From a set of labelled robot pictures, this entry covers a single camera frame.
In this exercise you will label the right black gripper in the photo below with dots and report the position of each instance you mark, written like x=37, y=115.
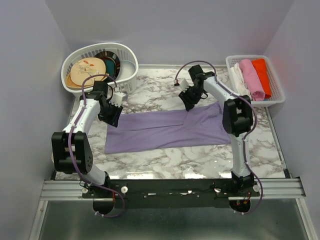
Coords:
x=188, y=102

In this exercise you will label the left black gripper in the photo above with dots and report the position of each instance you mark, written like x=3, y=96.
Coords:
x=113, y=120

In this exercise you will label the white oval dish basket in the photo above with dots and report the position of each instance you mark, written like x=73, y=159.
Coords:
x=127, y=78

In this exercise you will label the purple t shirt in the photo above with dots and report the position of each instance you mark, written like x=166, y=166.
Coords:
x=145, y=131

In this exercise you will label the white rectangular tray basket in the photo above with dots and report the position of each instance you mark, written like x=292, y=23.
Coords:
x=278, y=95

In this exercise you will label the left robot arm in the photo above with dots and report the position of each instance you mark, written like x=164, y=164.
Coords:
x=71, y=150

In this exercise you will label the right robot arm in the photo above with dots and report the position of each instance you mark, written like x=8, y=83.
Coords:
x=238, y=118

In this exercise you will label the white rolled t shirt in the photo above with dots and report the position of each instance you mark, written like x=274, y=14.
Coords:
x=238, y=82

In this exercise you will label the dark teal plate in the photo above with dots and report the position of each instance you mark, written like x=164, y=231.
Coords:
x=112, y=67

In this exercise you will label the orange leaf shaped plate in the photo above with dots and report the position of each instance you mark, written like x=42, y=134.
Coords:
x=71, y=85

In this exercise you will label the beige floral plate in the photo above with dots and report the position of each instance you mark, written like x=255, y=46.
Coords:
x=85, y=68

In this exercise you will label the black rimmed plate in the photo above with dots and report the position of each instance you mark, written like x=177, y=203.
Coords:
x=107, y=55

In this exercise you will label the pink rolled t shirt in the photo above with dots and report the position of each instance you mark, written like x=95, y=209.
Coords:
x=252, y=80

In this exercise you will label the orange rolled t shirt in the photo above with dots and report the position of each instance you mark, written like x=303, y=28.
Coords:
x=260, y=67

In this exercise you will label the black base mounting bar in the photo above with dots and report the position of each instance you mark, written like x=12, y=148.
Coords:
x=169, y=193

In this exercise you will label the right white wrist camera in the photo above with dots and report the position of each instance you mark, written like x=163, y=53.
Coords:
x=182, y=83

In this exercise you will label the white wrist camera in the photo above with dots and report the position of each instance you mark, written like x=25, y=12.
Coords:
x=118, y=98
x=182, y=83

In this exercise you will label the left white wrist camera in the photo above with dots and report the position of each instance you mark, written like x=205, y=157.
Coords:
x=118, y=98

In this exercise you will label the aluminium rail frame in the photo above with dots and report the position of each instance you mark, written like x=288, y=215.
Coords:
x=266, y=188

